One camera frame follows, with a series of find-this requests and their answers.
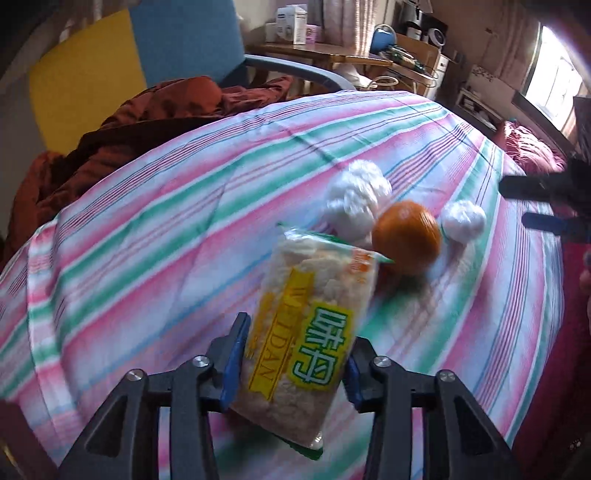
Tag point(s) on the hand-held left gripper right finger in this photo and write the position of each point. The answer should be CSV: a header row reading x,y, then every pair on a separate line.
x,y
358,376

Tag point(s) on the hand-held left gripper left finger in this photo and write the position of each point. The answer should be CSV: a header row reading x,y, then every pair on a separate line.
x,y
233,364

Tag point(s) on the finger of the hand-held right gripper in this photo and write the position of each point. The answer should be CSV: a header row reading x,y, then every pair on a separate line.
x,y
549,226
531,187

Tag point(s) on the rice cracker packet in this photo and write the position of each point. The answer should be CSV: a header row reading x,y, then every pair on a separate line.
x,y
300,332

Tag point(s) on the magenta cushion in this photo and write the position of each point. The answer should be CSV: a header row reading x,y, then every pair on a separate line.
x,y
531,147

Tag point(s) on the orange fruit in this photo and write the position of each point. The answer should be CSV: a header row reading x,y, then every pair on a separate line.
x,y
406,237

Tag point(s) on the striped pink green blanket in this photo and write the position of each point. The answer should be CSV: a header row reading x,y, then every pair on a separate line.
x,y
161,207

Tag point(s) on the brown cardboard box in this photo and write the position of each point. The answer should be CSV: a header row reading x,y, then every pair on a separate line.
x,y
418,50

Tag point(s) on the black appliance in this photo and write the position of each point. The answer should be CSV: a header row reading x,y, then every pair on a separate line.
x,y
413,18

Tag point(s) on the blue round bag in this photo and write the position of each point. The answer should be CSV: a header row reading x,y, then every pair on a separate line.
x,y
383,40

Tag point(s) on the wooden side table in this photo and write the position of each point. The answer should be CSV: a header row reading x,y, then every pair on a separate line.
x,y
323,51

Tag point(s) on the beige curtain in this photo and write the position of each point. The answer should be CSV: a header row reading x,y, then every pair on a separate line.
x,y
346,21

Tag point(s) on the red-brown quilt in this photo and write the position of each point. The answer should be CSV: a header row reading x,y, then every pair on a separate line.
x,y
115,138

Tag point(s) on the small pink box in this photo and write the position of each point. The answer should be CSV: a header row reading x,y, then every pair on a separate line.
x,y
312,34

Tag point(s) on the white carton box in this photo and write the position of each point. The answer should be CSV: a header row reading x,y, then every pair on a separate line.
x,y
286,25

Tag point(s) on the grey yellow blue chair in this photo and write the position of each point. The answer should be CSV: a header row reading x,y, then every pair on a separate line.
x,y
184,41

